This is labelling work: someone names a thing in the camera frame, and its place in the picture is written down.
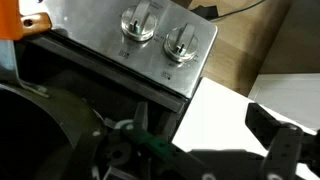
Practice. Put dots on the dark grey cooking pot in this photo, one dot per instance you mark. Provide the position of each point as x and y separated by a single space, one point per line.
45 132

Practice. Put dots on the stainless steel gas stove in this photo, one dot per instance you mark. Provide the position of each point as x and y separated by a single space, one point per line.
95 26

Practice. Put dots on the right silver stove knob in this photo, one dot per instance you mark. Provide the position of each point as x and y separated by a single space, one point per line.
181 44

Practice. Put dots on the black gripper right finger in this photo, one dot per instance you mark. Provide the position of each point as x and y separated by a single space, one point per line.
287 145

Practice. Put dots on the silver stove knob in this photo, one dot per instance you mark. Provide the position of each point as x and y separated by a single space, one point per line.
181 44
138 23

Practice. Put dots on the left silver stove knob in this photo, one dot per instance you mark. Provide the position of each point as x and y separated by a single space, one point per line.
138 23

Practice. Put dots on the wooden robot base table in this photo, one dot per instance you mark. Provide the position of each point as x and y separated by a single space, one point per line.
244 39

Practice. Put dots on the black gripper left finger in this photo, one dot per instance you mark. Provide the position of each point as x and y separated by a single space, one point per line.
127 152

